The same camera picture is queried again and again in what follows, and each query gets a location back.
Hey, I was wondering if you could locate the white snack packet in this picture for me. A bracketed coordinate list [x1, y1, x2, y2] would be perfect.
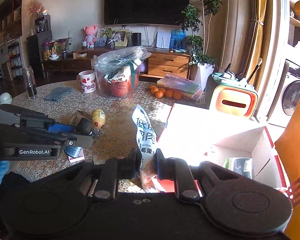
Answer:
[132, 105, 159, 193]

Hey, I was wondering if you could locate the yellow egg shaped toy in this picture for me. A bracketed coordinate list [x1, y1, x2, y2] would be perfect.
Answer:
[91, 109, 106, 135]

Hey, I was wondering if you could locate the dark crinkled wrapper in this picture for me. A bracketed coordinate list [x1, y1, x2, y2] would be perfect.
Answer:
[64, 146, 82, 158]

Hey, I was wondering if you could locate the blue folded cloth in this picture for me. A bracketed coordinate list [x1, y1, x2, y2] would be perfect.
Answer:
[44, 87, 73, 102]

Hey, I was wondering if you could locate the red white cardboard box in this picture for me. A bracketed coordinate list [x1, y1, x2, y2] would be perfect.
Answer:
[158, 103, 290, 189]

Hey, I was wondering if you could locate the white strawberry mug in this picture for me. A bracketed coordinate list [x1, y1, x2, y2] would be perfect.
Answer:
[77, 70, 96, 94]

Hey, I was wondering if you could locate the dark low tv bench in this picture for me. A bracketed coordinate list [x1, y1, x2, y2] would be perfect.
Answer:
[41, 48, 103, 79]

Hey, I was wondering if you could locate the glass water bottle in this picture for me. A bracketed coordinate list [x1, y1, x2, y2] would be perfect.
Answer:
[23, 66, 38, 100]

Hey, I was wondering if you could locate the green white packet in box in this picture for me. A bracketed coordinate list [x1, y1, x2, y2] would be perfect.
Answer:
[223, 157, 253, 179]

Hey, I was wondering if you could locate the orange tangerine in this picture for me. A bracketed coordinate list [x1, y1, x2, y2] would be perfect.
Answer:
[173, 92, 181, 100]
[165, 90, 174, 98]
[155, 90, 164, 99]
[150, 86, 159, 95]

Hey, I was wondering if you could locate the clear flat plastic case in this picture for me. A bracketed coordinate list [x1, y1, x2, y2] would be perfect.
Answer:
[157, 74, 203, 99]

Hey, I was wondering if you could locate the clear plastic bag of goods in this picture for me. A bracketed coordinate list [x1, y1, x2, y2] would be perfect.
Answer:
[93, 46, 151, 98]

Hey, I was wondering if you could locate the orange green storage stool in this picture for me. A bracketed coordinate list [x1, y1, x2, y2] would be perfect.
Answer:
[204, 73, 258, 119]

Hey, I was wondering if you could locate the pink pig plush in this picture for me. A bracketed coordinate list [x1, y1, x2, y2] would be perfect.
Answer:
[83, 25, 97, 48]

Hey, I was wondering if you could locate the wooden drawer cabinet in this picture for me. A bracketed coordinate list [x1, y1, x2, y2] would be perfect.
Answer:
[140, 48, 191, 79]

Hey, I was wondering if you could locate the framed photo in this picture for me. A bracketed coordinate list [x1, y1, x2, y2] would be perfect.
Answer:
[113, 29, 129, 47]

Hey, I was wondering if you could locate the yellow chair back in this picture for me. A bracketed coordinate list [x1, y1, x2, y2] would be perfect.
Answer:
[275, 0, 300, 240]

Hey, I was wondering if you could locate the black speaker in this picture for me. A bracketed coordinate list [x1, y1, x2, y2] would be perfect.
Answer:
[132, 33, 142, 46]

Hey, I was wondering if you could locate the white front-load washing machine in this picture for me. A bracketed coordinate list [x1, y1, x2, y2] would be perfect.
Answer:
[267, 60, 300, 127]

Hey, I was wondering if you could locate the tall green potted plant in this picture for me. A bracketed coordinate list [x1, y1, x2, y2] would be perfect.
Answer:
[178, 0, 223, 67]

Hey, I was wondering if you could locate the black wall television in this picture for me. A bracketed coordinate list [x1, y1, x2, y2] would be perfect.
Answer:
[104, 0, 190, 25]

